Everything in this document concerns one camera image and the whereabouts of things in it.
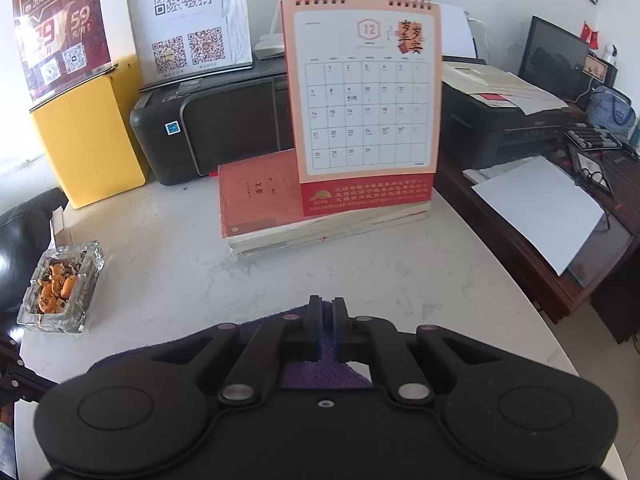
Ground small framed picture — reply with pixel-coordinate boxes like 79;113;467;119
585;52;618;88

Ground red poster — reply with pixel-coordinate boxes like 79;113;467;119
11;0;118;111

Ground dark wooden desk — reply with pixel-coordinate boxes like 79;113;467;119
432;130;640;346

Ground black rounded printer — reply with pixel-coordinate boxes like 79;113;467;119
129;57;297;187

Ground desk calendar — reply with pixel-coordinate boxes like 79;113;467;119
280;0;443;218

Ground white paper sheet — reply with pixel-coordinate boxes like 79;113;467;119
462;155;620;277

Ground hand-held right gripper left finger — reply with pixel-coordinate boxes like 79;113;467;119
150;296;325;405

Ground papers on printer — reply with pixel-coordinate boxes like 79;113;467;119
442;62;571;116

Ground pale book stack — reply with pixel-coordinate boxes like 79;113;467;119
227;200;430;261

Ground white paper in printer tray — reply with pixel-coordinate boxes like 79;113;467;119
439;2;477;58

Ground blue handbag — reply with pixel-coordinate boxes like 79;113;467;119
586;85;637;143

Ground white code sign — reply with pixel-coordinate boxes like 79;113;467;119
131;0;254;83

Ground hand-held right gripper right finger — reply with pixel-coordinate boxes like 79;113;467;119
332;298;503;405

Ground black eyeglasses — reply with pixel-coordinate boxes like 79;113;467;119
575;160;613;196

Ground yellow box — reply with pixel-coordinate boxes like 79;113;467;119
29;57;147;210

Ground black inkjet printer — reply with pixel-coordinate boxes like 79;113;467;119
440;55;572;171

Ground red cover book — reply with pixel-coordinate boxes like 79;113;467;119
217;149;307;240

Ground computer keyboard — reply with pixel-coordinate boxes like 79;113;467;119
565;122;623;151

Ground small white box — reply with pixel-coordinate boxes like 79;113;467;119
49;207;73;253

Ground white wire rack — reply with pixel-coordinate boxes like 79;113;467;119
252;0;351;61

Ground computer monitor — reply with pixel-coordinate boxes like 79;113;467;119
517;16;591;102

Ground glass ashtray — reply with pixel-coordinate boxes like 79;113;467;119
16;241;105;335

